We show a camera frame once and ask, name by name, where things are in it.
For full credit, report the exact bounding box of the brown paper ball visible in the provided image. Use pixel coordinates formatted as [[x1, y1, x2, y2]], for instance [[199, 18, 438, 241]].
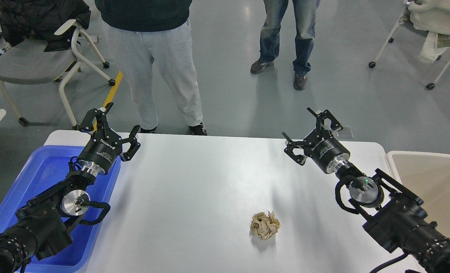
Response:
[[250, 211, 281, 240]]

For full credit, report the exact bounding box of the grey chair with white frame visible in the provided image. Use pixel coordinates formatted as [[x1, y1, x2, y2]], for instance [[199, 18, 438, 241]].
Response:
[[0, 19, 116, 127]]

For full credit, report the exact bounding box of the person in grey sweatpants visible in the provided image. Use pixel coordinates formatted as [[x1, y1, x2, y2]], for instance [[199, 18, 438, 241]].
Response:
[[95, 0, 208, 135]]

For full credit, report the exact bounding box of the right metal floor plate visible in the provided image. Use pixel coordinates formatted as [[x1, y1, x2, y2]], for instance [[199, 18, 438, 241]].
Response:
[[336, 126, 354, 139]]

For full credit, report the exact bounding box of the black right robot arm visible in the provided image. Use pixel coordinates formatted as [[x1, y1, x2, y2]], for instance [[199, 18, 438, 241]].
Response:
[[282, 110, 450, 273]]

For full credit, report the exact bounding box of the beige plastic bin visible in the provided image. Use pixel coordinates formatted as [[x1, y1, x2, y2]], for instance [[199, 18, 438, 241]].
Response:
[[385, 151, 450, 237]]

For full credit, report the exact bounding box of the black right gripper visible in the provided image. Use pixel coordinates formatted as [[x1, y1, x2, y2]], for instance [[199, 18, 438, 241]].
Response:
[[282, 107, 351, 174]]

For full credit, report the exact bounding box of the white chair at right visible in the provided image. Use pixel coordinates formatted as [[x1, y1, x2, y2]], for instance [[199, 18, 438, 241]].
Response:
[[368, 0, 450, 91]]

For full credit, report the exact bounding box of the cream garment on chair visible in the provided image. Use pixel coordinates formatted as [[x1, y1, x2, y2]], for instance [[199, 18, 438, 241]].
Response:
[[404, 0, 450, 63]]

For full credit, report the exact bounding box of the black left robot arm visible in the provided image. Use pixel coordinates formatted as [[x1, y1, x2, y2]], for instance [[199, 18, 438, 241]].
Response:
[[0, 102, 141, 273]]

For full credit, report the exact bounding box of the black jacket on chair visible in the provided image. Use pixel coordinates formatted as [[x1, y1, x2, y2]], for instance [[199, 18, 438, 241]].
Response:
[[0, 0, 91, 52]]

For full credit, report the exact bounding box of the yellow floor tape strip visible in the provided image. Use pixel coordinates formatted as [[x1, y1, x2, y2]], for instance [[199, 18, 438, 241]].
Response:
[[93, 71, 123, 132]]

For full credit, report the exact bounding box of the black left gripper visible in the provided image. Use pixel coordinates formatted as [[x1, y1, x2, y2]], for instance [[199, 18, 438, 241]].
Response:
[[77, 102, 141, 176]]

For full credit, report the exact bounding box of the person in blue jeans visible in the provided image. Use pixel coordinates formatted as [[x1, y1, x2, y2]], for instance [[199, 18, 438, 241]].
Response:
[[250, 0, 321, 91]]

